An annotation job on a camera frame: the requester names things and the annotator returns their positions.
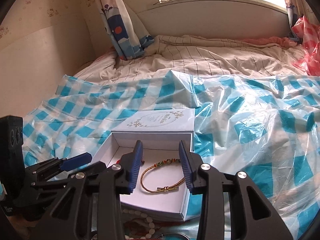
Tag white headboard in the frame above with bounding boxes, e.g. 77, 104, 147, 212
137, 0, 290, 40

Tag white bead bracelet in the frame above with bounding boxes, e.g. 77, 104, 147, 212
121, 208, 156, 240

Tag red checkered plastic bag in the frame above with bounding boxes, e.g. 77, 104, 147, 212
292, 16, 320, 76

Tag gold chain beaded bracelet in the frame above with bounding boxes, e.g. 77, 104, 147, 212
139, 157, 186, 194

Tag red cord bracelet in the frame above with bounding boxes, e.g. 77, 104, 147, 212
115, 157, 146, 167

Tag white Meltykiss jewelry box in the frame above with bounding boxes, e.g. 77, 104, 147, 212
92, 108, 195, 222

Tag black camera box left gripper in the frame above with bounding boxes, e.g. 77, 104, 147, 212
1, 115, 25, 196

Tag beige striped bedsheet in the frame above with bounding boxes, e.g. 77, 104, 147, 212
75, 35, 307, 85

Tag blue cartoon curtain left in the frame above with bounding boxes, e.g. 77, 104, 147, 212
98, 0, 154, 60

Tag blue checkered plastic sheet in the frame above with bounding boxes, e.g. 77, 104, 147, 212
23, 71, 319, 239

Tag silver bangle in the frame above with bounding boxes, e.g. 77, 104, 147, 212
156, 232, 190, 240

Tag pink curtain right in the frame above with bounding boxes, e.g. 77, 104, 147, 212
285, 0, 314, 42

